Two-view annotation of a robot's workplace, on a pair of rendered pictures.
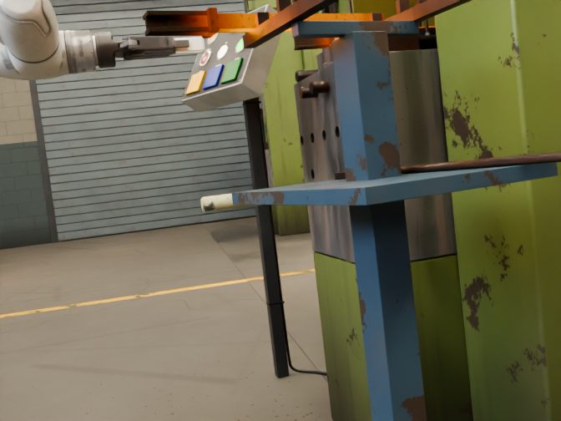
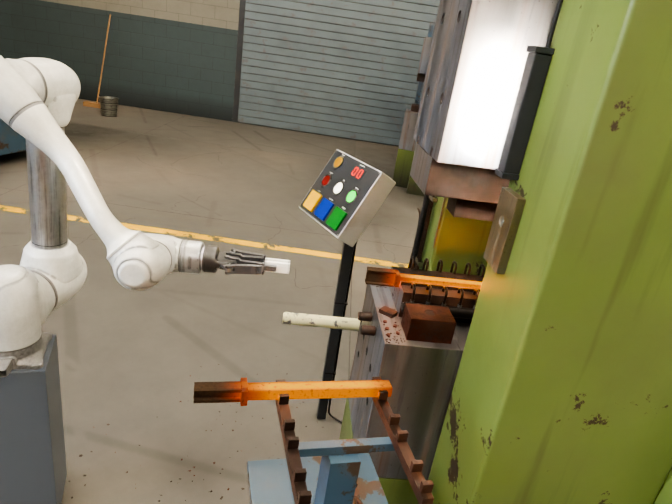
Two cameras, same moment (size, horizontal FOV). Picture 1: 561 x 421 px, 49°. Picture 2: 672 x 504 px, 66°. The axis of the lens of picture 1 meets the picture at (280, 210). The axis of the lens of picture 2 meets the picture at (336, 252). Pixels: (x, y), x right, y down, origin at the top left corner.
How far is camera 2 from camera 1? 0.93 m
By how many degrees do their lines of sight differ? 20
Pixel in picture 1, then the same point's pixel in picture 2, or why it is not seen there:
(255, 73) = (353, 230)
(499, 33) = (487, 416)
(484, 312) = not seen: outside the picture
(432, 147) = (433, 414)
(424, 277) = (396, 489)
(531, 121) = (482, 488)
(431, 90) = (447, 378)
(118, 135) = (305, 43)
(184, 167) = (353, 87)
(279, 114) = not seen: hidden behind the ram
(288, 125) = not seen: hidden behind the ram
